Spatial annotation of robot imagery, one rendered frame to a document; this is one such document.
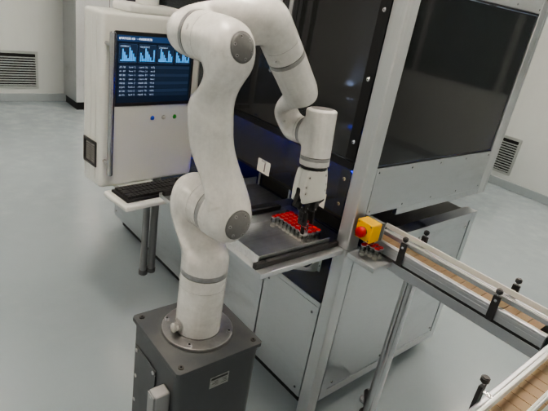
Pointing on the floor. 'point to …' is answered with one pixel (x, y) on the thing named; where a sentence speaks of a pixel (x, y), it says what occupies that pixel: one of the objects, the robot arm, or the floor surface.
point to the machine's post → (360, 191)
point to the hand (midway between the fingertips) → (306, 217)
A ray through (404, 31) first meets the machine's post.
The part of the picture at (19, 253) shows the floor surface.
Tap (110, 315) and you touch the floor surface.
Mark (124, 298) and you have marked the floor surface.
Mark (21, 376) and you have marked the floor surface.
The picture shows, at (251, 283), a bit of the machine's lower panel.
